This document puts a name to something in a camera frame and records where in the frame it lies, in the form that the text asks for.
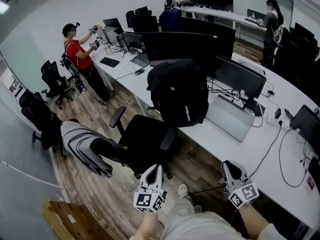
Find small black keyboard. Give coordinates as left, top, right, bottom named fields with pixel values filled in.
left=99, top=56, right=121, bottom=69

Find wide black monitor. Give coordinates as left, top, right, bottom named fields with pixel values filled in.
left=179, top=16, right=237, bottom=60
left=194, top=0, right=234, bottom=13

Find thin black cable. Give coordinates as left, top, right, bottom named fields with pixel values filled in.
left=113, top=69, right=137, bottom=95

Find black backpack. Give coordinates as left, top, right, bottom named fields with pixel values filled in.
left=146, top=58, right=210, bottom=128

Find grey cloth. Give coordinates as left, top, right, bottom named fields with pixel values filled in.
left=60, top=119, right=114, bottom=179

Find dark flat laptop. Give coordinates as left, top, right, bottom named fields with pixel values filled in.
left=129, top=52, right=151, bottom=69

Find person's grey trousers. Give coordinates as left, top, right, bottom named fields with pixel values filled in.
left=159, top=196, right=251, bottom=240

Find grey open laptop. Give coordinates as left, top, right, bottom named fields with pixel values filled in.
left=103, top=26, right=120, bottom=49

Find dark blue jacket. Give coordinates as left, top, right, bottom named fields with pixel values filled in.
left=158, top=8, right=183, bottom=33

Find person's left shoe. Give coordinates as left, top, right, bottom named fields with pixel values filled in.
left=177, top=183, right=190, bottom=200

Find pink card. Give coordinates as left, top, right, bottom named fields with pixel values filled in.
left=305, top=175, right=316, bottom=191

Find looped black cable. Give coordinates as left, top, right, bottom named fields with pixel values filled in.
left=278, top=126, right=311, bottom=188

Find person's right forearm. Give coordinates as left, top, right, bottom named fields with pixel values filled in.
left=235, top=204, right=279, bottom=240

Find person's left forearm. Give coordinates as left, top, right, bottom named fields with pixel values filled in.
left=128, top=209, right=164, bottom=240

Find black office chair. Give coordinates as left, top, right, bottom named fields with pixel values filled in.
left=40, top=59, right=76, bottom=110
left=134, top=5, right=153, bottom=17
left=274, top=26, right=309, bottom=85
left=19, top=88, right=67, bottom=160
left=60, top=106, right=180, bottom=181
left=292, top=37, right=320, bottom=91
left=125, top=9, right=137, bottom=29

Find black floor cable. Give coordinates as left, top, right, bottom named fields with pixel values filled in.
left=184, top=184, right=226, bottom=198

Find tangle of black cables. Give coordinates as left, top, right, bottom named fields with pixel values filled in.
left=207, top=75, right=251, bottom=105

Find small open laptop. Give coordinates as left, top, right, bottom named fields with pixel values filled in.
left=95, top=27, right=107, bottom=44

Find wall poster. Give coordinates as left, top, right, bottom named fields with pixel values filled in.
left=7, top=74, right=26, bottom=100

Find long black cable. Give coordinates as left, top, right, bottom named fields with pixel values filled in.
left=249, top=119, right=284, bottom=178

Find large curved black monitor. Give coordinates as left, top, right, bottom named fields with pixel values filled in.
left=140, top=31, right=219, bottom=69

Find dark thin screen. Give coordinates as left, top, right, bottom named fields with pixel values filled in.
left=102, top=17, right=125, bottom=35

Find ceiling light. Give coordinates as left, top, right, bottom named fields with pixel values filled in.
left=0, top=1, right=11, bottom=15

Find cardboard box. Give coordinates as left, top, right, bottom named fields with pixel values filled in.
left=40, top=198, right=109, bottom=240

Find white power strip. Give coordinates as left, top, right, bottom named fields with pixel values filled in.
left=264, top=111, right=291, bottom=129

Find long white desk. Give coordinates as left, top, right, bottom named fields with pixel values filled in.
left=179, top=5, right=267, bottom=39

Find dark grey laptop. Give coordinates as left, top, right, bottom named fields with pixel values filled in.
left=289, top=104, right=320, bottom=148

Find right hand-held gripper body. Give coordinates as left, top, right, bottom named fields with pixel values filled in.
left=223, top=176, right=260, bottom=209

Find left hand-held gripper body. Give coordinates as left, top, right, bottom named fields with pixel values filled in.
left=133, top=185, right=167, bottom=214

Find small black monitor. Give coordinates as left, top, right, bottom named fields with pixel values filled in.
left=121, top=31, right=144, bottom=53

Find dark water bottle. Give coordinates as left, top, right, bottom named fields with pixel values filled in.
left=116, top=34, right=129, bottom=51

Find person's grey shirt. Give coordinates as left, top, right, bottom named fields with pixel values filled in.
left=256, top=223, right=299, bottom=240

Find closed grey laptop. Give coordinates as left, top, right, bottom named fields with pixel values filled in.
left=205, top=94, right=257, bottom=144

